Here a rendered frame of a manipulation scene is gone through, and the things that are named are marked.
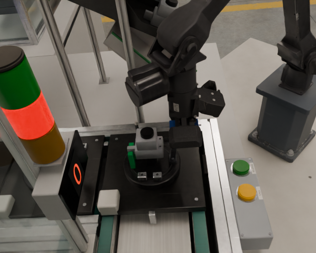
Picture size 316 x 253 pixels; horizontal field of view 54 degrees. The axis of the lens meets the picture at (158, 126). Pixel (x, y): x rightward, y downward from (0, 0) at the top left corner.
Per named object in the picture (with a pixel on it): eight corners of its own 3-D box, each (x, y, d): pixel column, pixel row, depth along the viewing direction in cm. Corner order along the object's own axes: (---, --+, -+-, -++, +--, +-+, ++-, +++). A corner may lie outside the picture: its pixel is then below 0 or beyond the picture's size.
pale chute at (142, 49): (187, 78, 99) (197, 70, 96) (182, 105, 90) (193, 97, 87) (116, 19, 89) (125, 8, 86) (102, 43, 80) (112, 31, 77)
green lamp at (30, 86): (45, 82, 39) (31, 47, 36) (34, 109, 36) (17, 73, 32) (7, 85, 39) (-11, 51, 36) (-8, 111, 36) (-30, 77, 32)
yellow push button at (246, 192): (253, 187, 73) (254, 182, 71) (257, 202, 70) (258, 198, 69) (235, 188, 73) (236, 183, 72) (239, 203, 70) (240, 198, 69)
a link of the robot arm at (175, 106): (166, 119, 54) (202, 116, 53) (164, 58, 67) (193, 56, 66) (169, 150, 59) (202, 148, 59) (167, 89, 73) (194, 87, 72)
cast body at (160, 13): (174, 24, 82) (185, 0, 77) (173, 33, 79) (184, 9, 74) (144, 13, 80) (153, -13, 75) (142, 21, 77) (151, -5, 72)
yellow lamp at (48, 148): (68, 136, 46) (58, 112, 43) (61, 163, 43) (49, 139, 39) (35, 138, 46) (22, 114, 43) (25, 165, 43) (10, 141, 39)
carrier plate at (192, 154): (196, 133, 87) (196, 128, 85) (205, 211, 70) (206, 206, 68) (111, 139, 88) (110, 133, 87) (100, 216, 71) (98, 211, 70)
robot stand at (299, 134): (315, 135, 95) (336, 81, 80) (291, 163, 88) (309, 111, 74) (272, 114, 102) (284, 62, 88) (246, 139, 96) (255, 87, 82)
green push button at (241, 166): (247, 163, 78) (248, 158, 76) (250, 176, 75) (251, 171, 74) (230, 164, 78) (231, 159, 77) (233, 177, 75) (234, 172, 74)
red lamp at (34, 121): (58, 112, 43) (45, 83, 39) (49, 138, 39) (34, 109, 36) (22, 114, 43) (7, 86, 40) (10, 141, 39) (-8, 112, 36)
